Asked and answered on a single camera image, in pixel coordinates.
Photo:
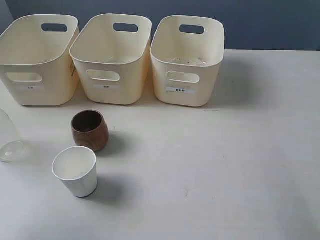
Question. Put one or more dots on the white paper cup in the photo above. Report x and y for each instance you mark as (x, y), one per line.
(76, 168)

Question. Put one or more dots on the middle cream plastic bin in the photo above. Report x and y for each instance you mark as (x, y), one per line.
(112, 57)

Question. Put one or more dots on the left cream plastic bin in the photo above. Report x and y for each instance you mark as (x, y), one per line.
(35, 62)

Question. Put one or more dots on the cream plastic bin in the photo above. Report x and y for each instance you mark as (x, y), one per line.
(186, 55)
(35, 62)
(112, 57)

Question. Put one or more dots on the brown wooden cup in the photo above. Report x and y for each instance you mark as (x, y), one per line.
(89, 129)

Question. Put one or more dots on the right cream plastic bin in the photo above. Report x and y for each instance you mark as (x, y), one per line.
(186, 55)

